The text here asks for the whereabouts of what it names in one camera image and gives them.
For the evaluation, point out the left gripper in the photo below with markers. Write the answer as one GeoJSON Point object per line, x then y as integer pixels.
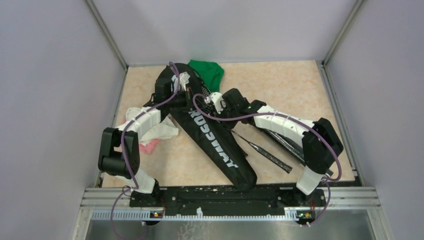
{"type": "Point", "coordinates": [188, 96]}

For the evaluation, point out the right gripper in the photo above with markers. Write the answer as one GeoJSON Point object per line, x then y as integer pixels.
{"type": "Point", "coordinates": [228, 126]}

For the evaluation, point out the black racket bag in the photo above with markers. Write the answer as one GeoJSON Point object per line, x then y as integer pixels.
{"type": "Point", "coordinates": [216, 140]}

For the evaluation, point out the badminton racket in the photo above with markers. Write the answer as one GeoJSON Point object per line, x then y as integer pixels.
{"type": "Point", "coordinates": [287, 168]}

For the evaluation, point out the black shuttlecock tube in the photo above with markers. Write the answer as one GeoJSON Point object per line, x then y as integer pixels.
{"type": "Point", "coordinates": [287, 144]}

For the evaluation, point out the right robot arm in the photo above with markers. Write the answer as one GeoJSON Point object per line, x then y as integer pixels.
{"type": "Point", "coordinates": [316, 141]}

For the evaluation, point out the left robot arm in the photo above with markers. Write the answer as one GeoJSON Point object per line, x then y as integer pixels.
{"type": "Point", "coordinates": [119, 153]}

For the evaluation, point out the white towel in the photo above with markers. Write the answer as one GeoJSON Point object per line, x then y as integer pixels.
{"type": "Point", "coordinates": [148, 125]}

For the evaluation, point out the green cloth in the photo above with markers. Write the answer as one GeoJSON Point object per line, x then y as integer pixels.
{"type": "Point", "coordinates": [211, 73]}

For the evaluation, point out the pink cloth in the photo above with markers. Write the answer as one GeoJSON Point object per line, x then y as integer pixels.
{"type": "Point", "coordinates": [150, 146]}

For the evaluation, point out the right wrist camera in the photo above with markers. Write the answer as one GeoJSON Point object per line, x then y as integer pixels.
{"type": "Point", "coordinates": [215, 99]}

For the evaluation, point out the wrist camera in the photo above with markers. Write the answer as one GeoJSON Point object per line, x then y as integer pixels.
{"type": "Point", "coordinates": [180, 79]}
{"type": "Point", "coordinates": [215, 99]}

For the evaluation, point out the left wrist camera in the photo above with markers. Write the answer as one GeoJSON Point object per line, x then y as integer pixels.
{"type": "Point", "coordinates": [180, 79]}

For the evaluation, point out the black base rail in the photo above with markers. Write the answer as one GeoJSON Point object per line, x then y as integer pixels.
{"type": "Point", "coordinates": [262, 200]}

